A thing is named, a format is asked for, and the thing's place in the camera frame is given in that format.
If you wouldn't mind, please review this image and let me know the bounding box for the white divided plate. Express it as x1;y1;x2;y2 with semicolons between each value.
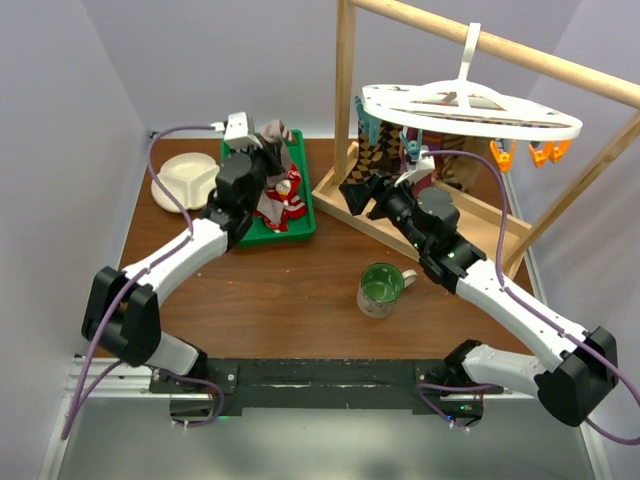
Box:
156;152;220;211

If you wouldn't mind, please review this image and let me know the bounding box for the green plastic bin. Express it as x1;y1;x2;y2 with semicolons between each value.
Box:
213;130;315;248

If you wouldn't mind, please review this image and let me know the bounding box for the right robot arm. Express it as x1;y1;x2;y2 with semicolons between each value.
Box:
339;173;618;427

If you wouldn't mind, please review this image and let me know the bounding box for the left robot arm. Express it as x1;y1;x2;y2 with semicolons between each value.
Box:
81;136;287;392

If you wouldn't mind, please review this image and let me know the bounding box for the orange clothes peg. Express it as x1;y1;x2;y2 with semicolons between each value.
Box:
549;140;572;164
528;141;555;168
489;138;517;174

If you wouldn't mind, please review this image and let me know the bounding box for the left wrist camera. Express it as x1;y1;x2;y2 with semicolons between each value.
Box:
223;112;257;150

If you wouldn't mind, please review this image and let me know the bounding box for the aluminium frame rail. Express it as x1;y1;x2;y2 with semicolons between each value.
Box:
38;358;222;479

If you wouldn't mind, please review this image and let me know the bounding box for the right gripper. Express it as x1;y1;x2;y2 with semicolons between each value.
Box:
339;170;430;253

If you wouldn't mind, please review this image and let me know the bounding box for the white round clip hanger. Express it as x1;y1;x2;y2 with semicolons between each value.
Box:
361;23;583;141

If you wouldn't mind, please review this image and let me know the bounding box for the maroon sock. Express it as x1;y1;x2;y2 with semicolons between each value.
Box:
405;128;445;177

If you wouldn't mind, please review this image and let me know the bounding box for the green enamel mug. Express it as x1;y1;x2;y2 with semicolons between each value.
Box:
356;263;418;319

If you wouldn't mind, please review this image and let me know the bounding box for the wooden rack base tray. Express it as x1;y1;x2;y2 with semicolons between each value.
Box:
312;170;531;260

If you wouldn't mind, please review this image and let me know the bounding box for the wooden rack frame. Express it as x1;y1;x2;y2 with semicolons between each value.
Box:
334;1;639;272

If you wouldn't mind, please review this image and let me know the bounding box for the argyle brown sock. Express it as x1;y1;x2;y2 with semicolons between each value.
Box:
343;122;401;184

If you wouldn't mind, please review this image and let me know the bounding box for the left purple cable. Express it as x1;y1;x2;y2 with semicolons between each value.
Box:
59;123;229;440

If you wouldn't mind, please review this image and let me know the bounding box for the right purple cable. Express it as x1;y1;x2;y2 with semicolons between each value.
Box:
414;149;640;445

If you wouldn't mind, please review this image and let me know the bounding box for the purple cable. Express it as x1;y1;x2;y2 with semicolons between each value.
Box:
59;123;229;440
414;149;640;445

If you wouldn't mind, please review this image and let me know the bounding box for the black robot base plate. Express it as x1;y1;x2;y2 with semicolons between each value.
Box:
148;357;485;419

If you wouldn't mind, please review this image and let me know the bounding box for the red white patterned sock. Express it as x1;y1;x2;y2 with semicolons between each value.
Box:
263;164;308;233

